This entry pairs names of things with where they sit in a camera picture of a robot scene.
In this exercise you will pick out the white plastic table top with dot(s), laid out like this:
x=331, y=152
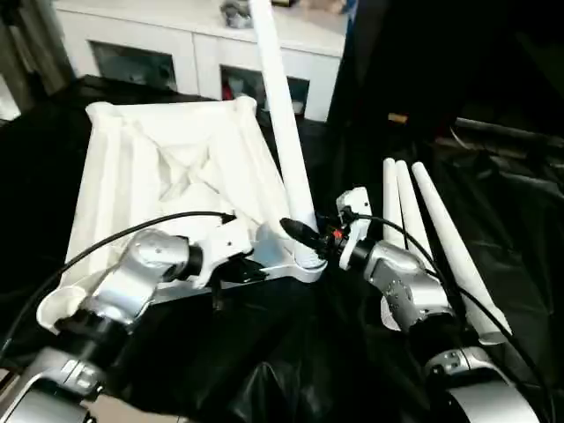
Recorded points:
x=159, y=167

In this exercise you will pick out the white plastic table leg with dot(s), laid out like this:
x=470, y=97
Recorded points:
x=391, y=203
x=458, y=256
x=410, y=211
x=282, y=106

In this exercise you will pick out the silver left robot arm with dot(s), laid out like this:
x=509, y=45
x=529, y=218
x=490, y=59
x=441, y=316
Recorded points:
x=115, y=300

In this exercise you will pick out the black plastic mat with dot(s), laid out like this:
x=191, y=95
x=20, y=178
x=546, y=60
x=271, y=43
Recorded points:
x=264, y=370

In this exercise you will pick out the small tan label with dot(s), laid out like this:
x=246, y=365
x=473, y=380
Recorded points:
x=398, y=117

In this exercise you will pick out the red bottle in cabinet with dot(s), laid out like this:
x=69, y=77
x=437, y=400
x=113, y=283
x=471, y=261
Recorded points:
x=232, y=89

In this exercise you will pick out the long black bar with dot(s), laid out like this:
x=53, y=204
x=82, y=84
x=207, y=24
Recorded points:
x=511, y=132

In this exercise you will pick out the white cabinet with glass doors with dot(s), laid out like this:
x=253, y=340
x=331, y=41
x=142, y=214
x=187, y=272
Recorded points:
x=176, y=40

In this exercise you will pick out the grey object on cabinet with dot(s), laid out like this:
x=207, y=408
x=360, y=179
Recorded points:
x=236, y=11

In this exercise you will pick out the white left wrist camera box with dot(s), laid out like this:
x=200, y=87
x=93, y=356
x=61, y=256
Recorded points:
x=227, y=240

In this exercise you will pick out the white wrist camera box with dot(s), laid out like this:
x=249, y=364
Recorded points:
x=354, y=211
x=227, y=240

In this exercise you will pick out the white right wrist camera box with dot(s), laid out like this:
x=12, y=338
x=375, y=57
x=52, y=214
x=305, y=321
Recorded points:
x=354, y=211

